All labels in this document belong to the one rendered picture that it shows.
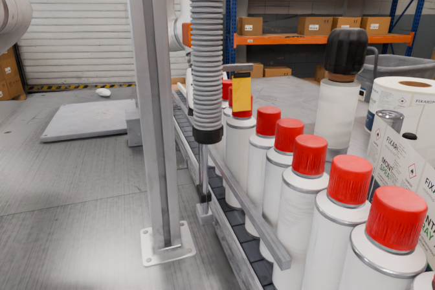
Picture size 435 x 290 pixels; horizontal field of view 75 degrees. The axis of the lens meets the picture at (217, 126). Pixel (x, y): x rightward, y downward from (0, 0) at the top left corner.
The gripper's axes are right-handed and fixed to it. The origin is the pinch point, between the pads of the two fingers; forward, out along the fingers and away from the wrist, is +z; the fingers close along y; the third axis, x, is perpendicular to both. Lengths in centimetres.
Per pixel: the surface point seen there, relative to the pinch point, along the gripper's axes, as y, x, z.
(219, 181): -2.1, -9.6, 10.2
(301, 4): 267, 344, -167
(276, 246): -3.9, -37.5, 11.6
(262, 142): -1.4, -31.1, 0.6
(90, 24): -64, 406, -158
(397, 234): -1, -51, 5
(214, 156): -4.3, -16.0, 3.8
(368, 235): -1.8, -48.9, 6.4
